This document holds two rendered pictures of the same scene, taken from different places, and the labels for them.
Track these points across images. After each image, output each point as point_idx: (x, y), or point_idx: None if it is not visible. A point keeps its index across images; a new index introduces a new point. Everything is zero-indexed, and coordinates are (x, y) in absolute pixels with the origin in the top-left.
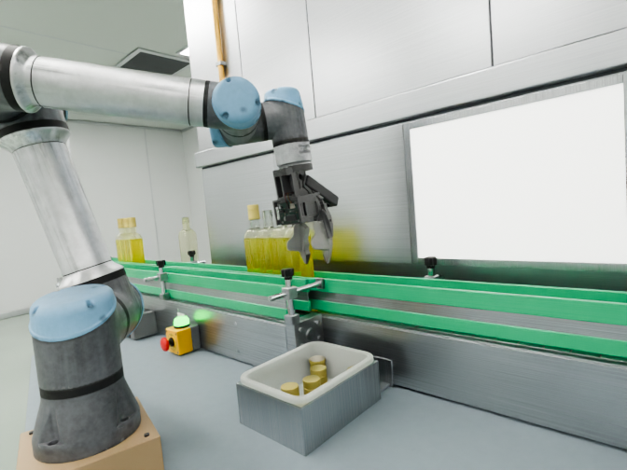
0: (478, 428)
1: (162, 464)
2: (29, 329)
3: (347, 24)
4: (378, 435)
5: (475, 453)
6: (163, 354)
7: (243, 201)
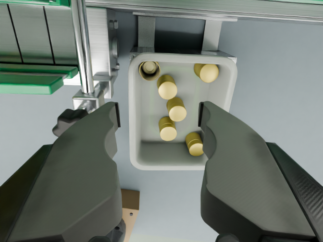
0: (311, 54)
1: (139, 195)
2: None
3: None
4: (238, 102)
5: (307, 86)
6: None
7: None
